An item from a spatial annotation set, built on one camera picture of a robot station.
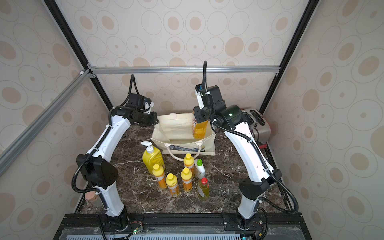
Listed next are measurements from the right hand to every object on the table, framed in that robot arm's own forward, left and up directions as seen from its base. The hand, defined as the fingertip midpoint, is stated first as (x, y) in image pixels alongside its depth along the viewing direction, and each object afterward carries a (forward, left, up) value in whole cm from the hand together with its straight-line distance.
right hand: (206, 107), depth 69 cm
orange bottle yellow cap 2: (-28, +15, -20) cm, 38 cm away
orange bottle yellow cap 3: (-25, +8, -21) cm, 34 cm away
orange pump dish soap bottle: (-5, +3, -11) cm, 12 cm away
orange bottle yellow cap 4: (-17, +8, -21) cm, 29 cm away
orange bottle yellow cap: (-23, +22, -21) cm, 38 cm away
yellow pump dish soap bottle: (-16, +26, -19) cm, 36 cm away
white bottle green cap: (-18, +3, -26) cm, 32 cm away
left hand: (+4, +23, -12) cm, 27 cm away
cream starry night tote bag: (+10, +22, -33) cm, 41 cm away
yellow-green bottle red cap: (-28, +1, -26) cm, 38 cm away
